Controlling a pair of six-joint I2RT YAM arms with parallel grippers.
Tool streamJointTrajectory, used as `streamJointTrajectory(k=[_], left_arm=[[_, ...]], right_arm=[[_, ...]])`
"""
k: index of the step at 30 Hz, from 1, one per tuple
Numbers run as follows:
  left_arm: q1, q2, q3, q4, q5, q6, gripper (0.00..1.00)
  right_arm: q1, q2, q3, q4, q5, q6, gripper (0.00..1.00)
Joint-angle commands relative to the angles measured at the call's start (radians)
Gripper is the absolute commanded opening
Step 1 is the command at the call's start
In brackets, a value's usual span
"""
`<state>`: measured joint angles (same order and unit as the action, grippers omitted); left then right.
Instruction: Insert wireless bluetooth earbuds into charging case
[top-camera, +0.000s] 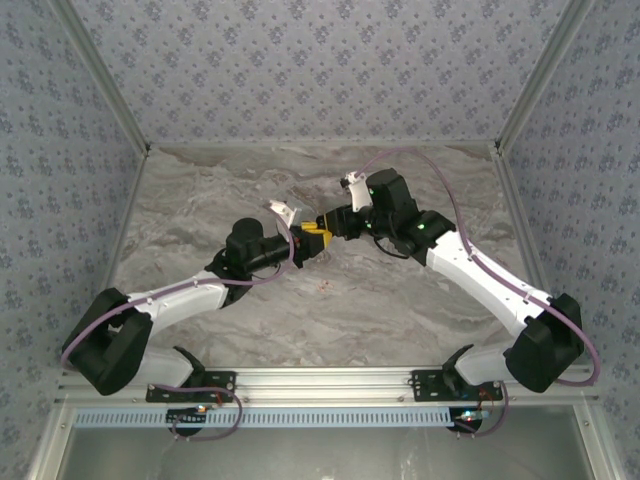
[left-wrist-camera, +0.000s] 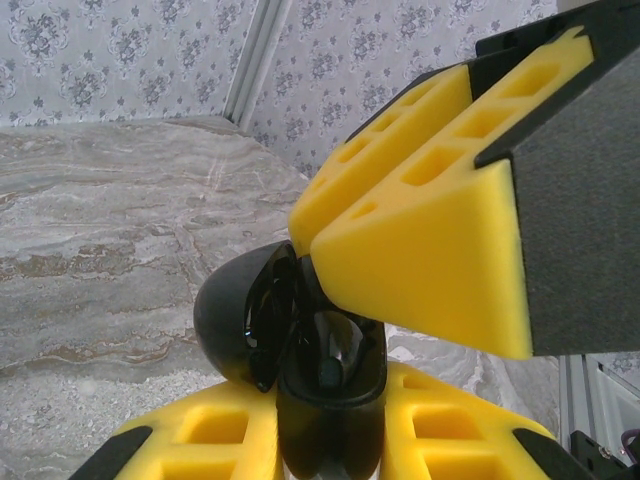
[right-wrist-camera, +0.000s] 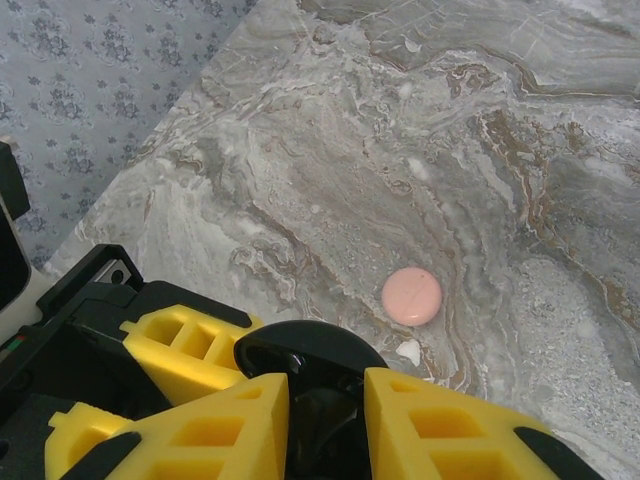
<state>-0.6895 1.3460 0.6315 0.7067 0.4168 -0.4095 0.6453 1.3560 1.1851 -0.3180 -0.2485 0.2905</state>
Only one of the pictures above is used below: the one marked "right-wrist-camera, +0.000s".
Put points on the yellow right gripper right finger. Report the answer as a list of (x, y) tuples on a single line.
[(450, 440)]

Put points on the pink earbud charging case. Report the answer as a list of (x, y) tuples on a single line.
[(412, 296)]

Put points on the black earbud charging case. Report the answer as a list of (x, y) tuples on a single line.
[(310, 345)]

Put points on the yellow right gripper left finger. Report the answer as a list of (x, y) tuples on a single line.
[(225, 440)]

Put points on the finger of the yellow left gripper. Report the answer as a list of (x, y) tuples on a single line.
[(165, 350), (80, 430)]

